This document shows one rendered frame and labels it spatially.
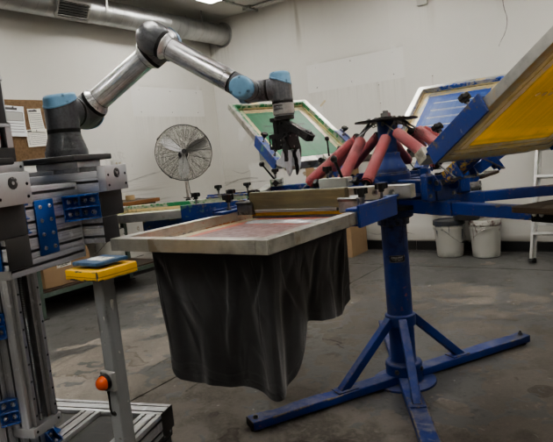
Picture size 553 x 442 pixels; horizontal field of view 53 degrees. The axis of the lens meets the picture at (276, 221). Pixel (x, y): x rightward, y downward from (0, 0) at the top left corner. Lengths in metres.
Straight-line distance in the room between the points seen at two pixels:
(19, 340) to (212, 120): 5.78
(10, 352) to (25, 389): 0.14
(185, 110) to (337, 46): 2.03
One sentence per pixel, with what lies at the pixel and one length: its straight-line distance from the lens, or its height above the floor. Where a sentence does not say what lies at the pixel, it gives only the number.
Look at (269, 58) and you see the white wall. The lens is 7.09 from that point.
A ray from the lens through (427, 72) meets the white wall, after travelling 6.15.
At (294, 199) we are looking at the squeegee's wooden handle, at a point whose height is 1.03.
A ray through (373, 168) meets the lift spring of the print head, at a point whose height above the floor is 1.09.
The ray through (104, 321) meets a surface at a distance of 1.51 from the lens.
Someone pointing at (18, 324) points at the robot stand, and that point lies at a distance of 2.03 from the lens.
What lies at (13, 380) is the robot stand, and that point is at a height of 0.53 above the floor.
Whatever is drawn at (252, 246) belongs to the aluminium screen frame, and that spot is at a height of 0.97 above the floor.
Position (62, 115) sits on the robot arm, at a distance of 2.12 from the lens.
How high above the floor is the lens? 1.19
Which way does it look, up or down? 7 degrees down
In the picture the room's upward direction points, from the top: 6 degrees counter-clockwise
